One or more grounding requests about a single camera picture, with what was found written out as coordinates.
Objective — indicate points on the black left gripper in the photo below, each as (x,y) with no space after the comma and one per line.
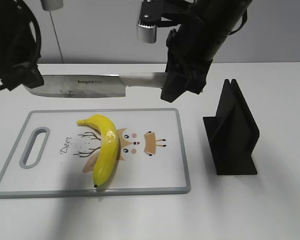
(21,75)

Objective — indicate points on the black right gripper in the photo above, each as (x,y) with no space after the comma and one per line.
(183,74)

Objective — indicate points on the white-handled kitchen knife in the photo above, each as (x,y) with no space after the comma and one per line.
(96,86)

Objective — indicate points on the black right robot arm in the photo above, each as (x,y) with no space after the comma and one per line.
(199,29)

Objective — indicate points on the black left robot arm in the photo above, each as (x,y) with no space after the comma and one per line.
(20,47)

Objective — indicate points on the yellow plastic banana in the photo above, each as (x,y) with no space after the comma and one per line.
(102,163)

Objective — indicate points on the black knife stand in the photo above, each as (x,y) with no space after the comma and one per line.
(232,133)

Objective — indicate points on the white grey-rimmed cutting board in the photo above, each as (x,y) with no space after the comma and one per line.
(54,157)

